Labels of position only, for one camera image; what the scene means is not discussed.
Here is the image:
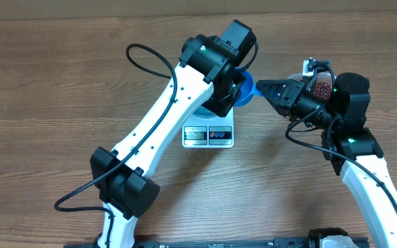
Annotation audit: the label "red adzuki beans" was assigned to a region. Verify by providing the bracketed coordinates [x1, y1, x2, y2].
[313, 81, 333, 101]

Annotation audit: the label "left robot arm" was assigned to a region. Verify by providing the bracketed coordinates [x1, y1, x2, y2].
[90, 20, 258, 247]

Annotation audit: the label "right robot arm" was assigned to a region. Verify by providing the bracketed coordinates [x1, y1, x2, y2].
[256, 72, 397, 247]

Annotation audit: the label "clear plastic food container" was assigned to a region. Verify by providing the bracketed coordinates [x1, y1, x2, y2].
[289, 72, 333, 101]

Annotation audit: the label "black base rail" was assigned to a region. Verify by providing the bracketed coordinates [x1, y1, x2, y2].
[63, 227, 370, 248]

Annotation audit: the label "white digital kitchen scale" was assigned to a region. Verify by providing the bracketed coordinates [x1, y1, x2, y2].
[181, 106, 234, 149]

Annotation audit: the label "blue plastic measuring scoop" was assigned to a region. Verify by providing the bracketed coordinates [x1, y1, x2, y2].
[234, 70, 264, 107]

